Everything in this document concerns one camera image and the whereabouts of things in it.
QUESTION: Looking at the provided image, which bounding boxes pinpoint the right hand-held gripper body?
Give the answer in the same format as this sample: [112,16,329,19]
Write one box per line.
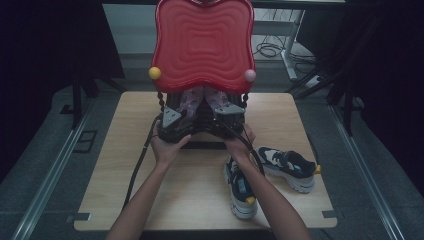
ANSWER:
[204,103,248,139]

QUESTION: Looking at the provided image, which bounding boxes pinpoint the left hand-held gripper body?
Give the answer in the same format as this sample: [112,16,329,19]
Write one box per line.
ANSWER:
[157,106,198,144]

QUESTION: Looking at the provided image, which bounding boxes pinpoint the navy and white sneaker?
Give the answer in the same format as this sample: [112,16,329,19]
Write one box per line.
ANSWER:
[256,146,322,194]
[223,154,260,220]

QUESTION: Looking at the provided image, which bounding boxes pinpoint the red two-tier shoe rack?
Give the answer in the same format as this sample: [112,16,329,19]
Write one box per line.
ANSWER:
[148,0,258,150]

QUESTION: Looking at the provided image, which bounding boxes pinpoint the person's left hand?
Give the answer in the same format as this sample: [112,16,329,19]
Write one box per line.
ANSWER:
[149,123,193,168]

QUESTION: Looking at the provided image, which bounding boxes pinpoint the person's right hand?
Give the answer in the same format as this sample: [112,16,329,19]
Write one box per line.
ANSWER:
[223,123,257,158]

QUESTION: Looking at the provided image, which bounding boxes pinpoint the black floor plate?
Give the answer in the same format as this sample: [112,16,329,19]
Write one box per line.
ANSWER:
[73,129,98,154]

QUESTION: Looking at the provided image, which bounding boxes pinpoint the white power strip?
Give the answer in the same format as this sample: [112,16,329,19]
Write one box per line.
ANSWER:
[304,74,326,89]

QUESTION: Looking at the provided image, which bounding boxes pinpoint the black tripod stand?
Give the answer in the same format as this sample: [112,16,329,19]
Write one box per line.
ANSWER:
[60,64,127,130]
[285,63,365,136]

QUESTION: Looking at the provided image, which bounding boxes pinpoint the dark curtain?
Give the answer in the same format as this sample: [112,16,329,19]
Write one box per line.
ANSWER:
[296,0,424,198]
[0,0,125,183]

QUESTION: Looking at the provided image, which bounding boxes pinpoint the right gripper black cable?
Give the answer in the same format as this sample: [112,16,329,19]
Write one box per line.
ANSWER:
[216,118,266,177]

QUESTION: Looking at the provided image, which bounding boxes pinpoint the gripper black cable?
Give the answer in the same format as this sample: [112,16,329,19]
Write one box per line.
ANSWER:
[122,114,163,209]
[216,118,266,177]

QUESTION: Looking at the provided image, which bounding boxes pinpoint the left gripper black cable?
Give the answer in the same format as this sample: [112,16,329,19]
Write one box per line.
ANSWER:
[122,114,163,209]

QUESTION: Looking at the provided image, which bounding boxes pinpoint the black cables on floor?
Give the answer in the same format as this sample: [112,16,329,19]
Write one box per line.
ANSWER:
[254,33,318,68]

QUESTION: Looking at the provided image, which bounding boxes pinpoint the white desk frame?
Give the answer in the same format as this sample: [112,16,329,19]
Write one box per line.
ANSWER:
[252,9,306,81]

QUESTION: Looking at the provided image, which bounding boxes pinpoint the metal floor rail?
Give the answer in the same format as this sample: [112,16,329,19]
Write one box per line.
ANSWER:
[328,103,406,240]
[10,96,98,240]

